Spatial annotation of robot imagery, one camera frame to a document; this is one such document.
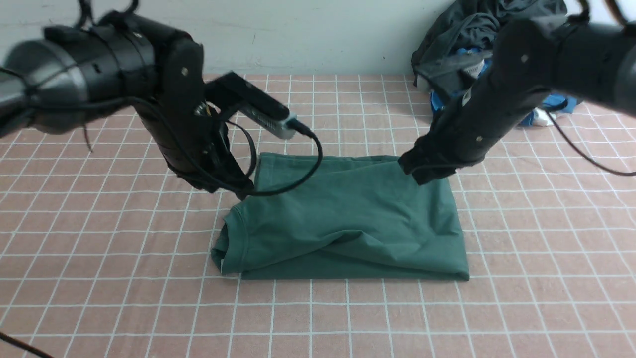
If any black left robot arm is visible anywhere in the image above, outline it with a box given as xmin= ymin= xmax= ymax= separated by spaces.
xmin=1 ymin=0 xmax=254 ymax=200

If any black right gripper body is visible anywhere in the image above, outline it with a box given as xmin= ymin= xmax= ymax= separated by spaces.
xmin=399 ymin=20 xmax=562 ymax=185

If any dark grey crumpled garment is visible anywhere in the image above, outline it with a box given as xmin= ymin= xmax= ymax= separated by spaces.
xmin=411 ymin=0 xmax=567 ymax=102

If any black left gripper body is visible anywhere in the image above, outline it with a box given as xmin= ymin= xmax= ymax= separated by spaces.
xmin=137 ymin=38 xmax=254 ymax=200

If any green long sleeve shirt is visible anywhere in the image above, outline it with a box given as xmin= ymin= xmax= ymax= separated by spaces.
xmin=211 ymin=156 xmax=470 ymax=281

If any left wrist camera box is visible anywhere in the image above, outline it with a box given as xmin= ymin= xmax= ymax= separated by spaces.
xmin=204 ymin=71 xmax=296 ymax=140

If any black left camera cable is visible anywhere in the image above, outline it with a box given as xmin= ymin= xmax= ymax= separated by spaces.
xmin=169 ymin=117 xmax=324 ymax=197

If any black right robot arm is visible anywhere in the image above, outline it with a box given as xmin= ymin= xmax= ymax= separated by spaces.
xmin=399 ymin=0 xmax=635 ymax=185

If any black right camera cable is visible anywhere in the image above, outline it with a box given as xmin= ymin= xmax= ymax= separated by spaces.
xmin=544 ymin=107 xmax=636 ymax=177

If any black camera cable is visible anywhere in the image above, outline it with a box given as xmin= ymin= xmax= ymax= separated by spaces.
xmin=544 ymin=107 xmax=636 ymax=177
xmin=169 ymin=117 xmax=324 ymax=197

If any blue crumpled garment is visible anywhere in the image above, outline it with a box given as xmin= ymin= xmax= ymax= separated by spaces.
xmin=416 ymin=48 xmax=579 ymax=127

